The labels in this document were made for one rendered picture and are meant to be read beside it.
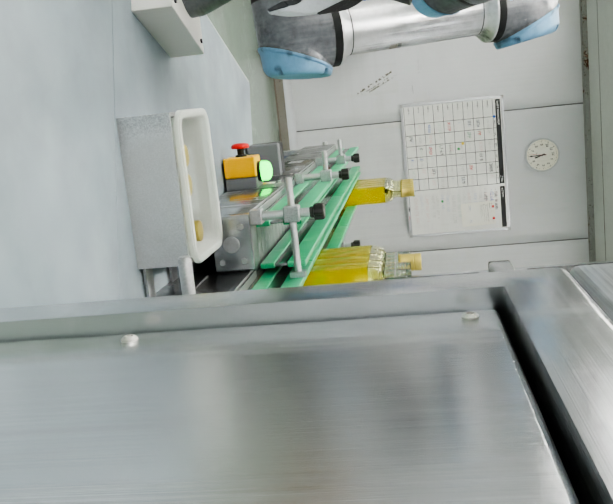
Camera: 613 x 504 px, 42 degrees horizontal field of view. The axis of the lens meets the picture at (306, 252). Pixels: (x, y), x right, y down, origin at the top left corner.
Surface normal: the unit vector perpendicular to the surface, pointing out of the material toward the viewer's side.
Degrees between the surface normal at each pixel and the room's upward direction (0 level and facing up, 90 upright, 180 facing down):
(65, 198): 0
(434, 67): 90
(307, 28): 69
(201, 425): 90
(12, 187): 0
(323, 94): 90
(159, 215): 90
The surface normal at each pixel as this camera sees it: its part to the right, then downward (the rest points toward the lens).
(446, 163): -0.12, 0.20
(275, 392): -0.10, -0.98
